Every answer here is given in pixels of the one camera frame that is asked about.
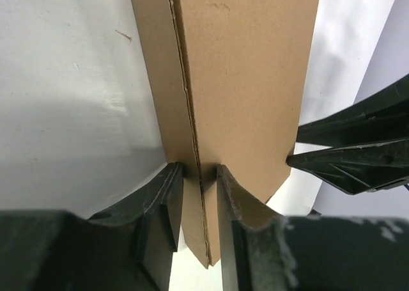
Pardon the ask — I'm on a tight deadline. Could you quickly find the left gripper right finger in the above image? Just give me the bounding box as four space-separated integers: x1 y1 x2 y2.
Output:
217 165 408 290

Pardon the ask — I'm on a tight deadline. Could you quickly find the cardboard box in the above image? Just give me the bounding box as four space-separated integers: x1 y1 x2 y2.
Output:
131 0 319 267

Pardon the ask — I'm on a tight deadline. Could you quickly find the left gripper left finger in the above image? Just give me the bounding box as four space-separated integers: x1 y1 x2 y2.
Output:
1 163 183 290

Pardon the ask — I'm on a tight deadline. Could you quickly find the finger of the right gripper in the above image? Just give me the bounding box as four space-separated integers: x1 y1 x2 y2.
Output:
286 138 408 195
296 75 408 147

